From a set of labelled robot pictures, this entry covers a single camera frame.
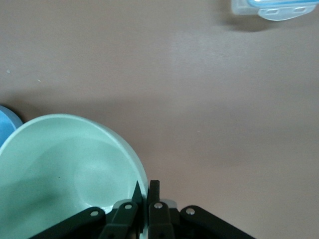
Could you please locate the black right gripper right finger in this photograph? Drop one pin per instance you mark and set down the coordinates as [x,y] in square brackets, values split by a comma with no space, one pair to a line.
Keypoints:
[159,221]

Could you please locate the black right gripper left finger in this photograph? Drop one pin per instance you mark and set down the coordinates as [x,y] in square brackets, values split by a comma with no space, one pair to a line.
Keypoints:
[119,221]

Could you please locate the green bowl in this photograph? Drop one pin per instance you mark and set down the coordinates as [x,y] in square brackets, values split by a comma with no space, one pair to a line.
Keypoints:
[62,161]

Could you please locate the blue bowl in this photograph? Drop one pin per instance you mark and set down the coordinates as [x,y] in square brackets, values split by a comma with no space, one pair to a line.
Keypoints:
[6,122]

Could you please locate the clear container with blue lid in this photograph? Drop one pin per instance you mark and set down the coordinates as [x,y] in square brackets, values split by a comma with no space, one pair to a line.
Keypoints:
[249,6]

